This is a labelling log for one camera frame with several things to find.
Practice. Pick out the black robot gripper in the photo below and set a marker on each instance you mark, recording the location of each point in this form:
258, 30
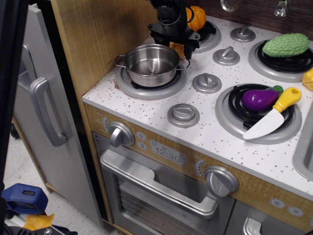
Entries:
172, 26

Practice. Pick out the yellow toy corn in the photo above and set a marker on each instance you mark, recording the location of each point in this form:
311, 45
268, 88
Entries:
179, 48

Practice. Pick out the back left stove burner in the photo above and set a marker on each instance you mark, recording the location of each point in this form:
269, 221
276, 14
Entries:
210, 37

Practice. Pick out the stove burner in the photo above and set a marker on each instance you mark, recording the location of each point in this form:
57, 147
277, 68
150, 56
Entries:
210, 37
289, 69
124, 83
236, 119

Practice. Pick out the front left stove burner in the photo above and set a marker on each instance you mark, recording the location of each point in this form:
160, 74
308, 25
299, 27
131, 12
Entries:
124, 83

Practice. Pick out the front right stove burner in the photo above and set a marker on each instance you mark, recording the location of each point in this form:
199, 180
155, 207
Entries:
236, 119

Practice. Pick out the back right stove burner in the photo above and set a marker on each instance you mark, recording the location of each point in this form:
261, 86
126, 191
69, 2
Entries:
289, 69

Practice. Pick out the silver steel pot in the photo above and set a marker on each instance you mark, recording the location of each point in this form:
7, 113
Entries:
150, 65

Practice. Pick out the orange toy pumpkin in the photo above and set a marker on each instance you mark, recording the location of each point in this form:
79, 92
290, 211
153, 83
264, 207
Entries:
196, 18

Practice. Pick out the grey stovetop knob middle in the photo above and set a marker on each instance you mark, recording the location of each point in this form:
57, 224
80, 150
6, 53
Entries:
207, 83

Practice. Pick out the grey stovetop knob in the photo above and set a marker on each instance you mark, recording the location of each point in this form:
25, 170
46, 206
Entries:
207, 83
183, 115
226, 57
243, 34

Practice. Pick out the grey stovetop knob upper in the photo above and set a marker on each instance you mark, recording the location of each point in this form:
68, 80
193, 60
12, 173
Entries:
226, 57

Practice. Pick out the hanging silver spoon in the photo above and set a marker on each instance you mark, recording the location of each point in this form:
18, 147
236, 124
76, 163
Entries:
230, 5

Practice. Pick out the grey stovetop knob back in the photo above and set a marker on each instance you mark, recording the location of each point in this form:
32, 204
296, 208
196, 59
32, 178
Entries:
243, 34

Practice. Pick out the grey stovetop knob front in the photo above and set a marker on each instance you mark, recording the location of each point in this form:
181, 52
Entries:
183, 115

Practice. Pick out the purple toy eggplant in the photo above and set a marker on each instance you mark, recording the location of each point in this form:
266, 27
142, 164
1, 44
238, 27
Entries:
259, 100

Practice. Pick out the left silver oven dial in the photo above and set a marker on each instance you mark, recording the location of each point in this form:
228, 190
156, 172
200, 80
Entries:
120, 134

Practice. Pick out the silver oven dial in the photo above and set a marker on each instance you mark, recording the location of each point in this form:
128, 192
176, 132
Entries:
120, 134
220, 181

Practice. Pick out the oven clock display panel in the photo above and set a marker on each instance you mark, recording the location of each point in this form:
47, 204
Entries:
168, 152

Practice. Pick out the green toy bitter gourd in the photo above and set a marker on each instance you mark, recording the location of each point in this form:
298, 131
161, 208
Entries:
287, 45

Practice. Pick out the hanging silver utensil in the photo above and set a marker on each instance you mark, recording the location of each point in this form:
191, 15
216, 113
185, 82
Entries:
282, 8

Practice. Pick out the yellow toy pepper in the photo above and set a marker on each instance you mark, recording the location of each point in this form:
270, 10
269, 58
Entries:
307, 79

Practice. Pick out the right silver oven dial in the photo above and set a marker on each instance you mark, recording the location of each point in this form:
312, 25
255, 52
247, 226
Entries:
220, 181

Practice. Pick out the grey toy fridge door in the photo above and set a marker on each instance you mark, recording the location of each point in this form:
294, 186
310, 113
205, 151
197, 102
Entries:
63, 168

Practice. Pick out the grey oven door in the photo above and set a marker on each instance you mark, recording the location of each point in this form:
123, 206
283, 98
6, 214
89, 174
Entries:
142, 213

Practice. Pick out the grey sink basin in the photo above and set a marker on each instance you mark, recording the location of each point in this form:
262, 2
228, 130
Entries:
303, 156

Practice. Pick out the black caster wheel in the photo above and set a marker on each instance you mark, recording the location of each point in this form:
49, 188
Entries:
13, 132

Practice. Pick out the grey lower cabinet door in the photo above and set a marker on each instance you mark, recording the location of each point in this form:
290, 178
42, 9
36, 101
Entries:
246, 220

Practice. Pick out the blue clamp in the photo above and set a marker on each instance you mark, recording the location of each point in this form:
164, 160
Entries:
25, 199

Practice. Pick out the yellow tape piece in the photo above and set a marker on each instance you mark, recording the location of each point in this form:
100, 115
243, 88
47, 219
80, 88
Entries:
35, 222

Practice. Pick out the yellow handled toy knife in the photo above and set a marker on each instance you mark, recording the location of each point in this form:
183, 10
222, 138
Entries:
274, 119

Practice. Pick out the silver oven door handle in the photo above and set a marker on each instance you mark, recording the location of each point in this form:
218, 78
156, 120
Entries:
144, 178

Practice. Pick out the silver fridge door handle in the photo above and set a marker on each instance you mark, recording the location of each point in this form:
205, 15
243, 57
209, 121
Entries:
51, 107

